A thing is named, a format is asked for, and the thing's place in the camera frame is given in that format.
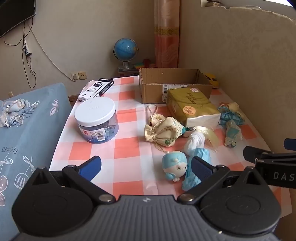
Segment cardboard box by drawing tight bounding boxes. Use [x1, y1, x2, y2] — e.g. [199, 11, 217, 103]
[138, 68, 213, 104]

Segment colourful toy blocks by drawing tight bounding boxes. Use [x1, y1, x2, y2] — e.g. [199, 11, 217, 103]
[133, 59, 156, 69]

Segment white power strip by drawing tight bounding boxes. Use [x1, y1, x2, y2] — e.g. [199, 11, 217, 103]
[22, 40, 32, 57]

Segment clear jar with white lid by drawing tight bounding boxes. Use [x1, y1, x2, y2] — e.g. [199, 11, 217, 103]
[74, 97, 119, 144]

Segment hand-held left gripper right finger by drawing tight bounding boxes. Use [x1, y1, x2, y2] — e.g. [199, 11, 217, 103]
[177, 156, 264, 205]

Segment black television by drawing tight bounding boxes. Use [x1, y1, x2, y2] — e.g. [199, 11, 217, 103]
[0, 0, 37, 39]

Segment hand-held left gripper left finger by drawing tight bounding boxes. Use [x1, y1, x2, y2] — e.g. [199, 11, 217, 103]
[32, 156, 116, 205]

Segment olive tissue pack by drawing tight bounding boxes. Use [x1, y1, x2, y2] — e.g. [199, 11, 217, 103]
[166, 88, 221, 129]

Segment yellow toy car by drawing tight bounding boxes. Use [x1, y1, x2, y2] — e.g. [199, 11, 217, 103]
[203, 72, 220, 89]

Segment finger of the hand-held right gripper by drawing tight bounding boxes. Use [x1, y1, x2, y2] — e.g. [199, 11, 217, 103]
[284, 138, 296, 150]
[243, 146, 296, 163]

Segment blue desk globe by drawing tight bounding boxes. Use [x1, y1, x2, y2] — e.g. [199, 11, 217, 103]
[113, 38, 139, 71]

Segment blue and white scarf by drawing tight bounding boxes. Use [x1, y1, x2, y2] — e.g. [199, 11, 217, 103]
[0, 98, 41, 128]

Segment orange checkered tablecloth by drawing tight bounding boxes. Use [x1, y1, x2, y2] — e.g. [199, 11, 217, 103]
[49, 75, 292, 216]

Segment black and white pen box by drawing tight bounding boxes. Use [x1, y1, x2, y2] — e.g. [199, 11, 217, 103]
[78, 78, 114, 102]

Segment orange patterned curtain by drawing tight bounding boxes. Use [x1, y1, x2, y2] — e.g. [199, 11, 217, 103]
[154, 0, 180, 68]

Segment black cable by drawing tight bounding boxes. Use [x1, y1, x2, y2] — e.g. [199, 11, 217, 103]
[3, 23, 37, 89]

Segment blue face mask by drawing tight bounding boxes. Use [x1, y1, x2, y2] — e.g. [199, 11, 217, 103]
[182, 148, 212, 192]

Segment beige tasselled sachet pouch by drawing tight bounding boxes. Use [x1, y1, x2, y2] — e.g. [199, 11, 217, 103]
[144, 104, 219, 154]

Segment blue round doll toy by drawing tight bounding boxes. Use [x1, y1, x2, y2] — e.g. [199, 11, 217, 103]
[162, 151, 188, 183]

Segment white cloth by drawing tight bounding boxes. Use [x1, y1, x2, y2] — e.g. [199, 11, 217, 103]
[184, 133, 205, 157]

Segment blue net bag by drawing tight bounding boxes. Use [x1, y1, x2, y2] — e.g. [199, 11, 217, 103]
[217, 102, 246, 127]

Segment large cardboard sheet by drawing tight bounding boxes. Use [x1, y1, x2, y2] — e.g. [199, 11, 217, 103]
[179, 5, 296, 163]

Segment blue floral bed sheet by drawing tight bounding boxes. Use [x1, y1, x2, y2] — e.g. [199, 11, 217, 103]
[0, 83, 73, 241]

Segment white cable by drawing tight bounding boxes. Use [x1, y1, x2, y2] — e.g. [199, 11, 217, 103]
[30, 29, 75, 80]

